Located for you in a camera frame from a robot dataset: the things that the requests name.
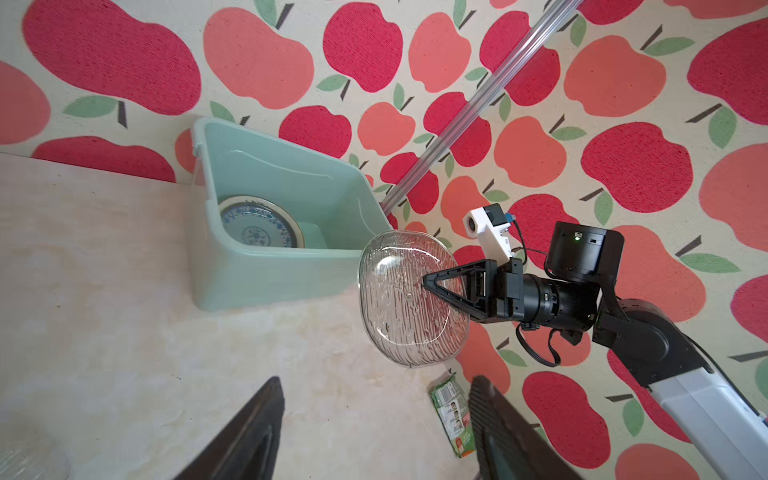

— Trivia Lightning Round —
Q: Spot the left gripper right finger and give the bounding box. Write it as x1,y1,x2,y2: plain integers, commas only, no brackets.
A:
468,375,579,479

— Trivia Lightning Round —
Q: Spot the grey glass plate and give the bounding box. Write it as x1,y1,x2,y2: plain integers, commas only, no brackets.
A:
358,230,470,368

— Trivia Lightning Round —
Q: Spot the blue patterned small plate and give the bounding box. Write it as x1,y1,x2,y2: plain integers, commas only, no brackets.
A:
219,195,305,248

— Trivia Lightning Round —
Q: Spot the green snack bag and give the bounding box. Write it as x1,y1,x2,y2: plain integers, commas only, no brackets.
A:
429,373,476,458

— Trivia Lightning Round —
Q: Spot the right aluminium frame post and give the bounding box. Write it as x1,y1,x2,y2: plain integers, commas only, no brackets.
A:
381,0,583,215

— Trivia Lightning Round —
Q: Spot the clear glass plate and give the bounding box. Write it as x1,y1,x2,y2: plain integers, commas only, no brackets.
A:
1,429,71,480

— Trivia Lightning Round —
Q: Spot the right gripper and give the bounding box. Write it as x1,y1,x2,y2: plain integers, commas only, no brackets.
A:
423,222,624,332

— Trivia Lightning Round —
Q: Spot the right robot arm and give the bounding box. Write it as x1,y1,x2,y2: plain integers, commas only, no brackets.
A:
423,222,767,479

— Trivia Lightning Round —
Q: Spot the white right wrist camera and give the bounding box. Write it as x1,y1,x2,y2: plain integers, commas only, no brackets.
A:
463,203,513,264

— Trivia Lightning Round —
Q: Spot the green plastic bin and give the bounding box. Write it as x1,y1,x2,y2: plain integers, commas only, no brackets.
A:
186,117,392,311

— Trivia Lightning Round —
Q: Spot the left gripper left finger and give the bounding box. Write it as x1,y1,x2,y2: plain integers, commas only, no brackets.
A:
176,376,285,480

